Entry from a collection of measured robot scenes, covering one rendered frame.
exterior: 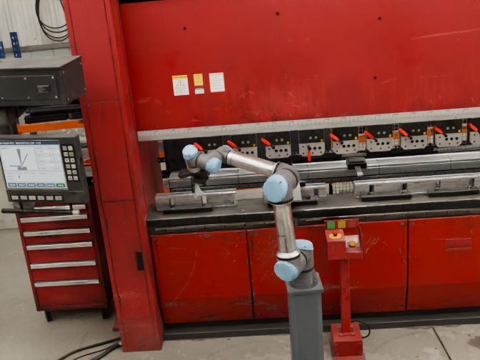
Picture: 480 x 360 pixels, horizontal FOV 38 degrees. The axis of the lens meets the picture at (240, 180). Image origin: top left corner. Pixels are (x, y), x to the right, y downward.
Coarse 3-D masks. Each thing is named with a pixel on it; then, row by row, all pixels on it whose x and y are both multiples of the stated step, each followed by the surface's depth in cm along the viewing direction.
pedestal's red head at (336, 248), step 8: (336, 224) 403; (328, 232) 401; (360, 232) 394; (328, 240) 392; (336, 240) 391; (344, 240) 390; (352, 240) 400; (360, 240) 397; (328, 248) 392; (336, 248) 392; (344, 248) 391; (352, 248) 397; (360, 248) 396; (328, 256) 394; (336, 256) 394; (344, 256) 393; (352, 256) 393; (360, 256) 393
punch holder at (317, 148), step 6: (300, 132) 404; (306, 132) 404; (312, 132) 404; (318, 132) 404; (300, 138) 405; (306, 138) 405; (312, 138) 405; (318, 138) 405; (300, 144) 407; (306, 144) 406; (312, 144) 406; (318, 144) 406; (300, 150) 408; (306, 150) 408; (312, 150) 408; (318, 150) 408; (324, 150) 408
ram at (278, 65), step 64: (192, 0) 378; (256, 0) 377; (320, 0) 376; (384, 0) 375; (448, 0) 374; (128, 64) 392; (192, 64) 391; (256, 64) 390; (320, 64) 389; (384, 64) 388; (448, 64) 387; (320, 128) 403
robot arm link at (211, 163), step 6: (198, 156) 336; (204, 156) 336; (210, 156) 336; (216, 156) 338; (198, 162) 336; (204, 162) 334; (210, 162) 333; (216, 162) 333; (204, 168) 335; (210, 168) 333; (216, 168) 335
